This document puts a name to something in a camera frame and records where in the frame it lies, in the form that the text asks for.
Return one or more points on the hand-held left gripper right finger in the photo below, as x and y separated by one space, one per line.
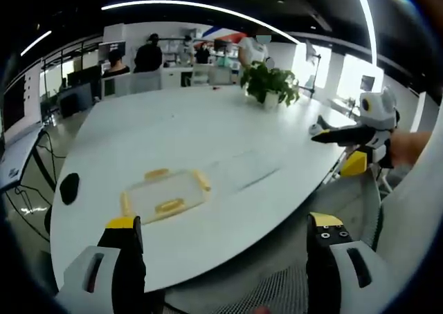
349 286

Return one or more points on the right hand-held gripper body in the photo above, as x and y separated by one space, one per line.
379 113

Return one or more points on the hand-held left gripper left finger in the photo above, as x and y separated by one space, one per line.
79 279

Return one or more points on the clear container lid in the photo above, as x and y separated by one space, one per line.
166 196

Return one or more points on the person's right hand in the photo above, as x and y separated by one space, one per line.
410 148

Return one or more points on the small white black device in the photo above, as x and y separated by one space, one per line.
320 125

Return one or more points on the small monitor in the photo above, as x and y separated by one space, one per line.
367 83

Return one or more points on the black desk lamp stand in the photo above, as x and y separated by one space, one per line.
313 72

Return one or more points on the grey mesh office chair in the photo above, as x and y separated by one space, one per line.
277 286

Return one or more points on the potted green plant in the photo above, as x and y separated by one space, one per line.
270 82

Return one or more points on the curved ceiling light strip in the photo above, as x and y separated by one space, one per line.
368 20

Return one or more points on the white side desk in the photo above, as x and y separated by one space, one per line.
17 158

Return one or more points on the long ceiling light strip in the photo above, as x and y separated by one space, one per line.
207 9

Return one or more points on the large dark screen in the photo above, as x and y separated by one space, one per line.
14 103

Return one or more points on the computer monitor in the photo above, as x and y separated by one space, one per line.
112 47

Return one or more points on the short ceiling light strip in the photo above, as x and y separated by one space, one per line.
34 43

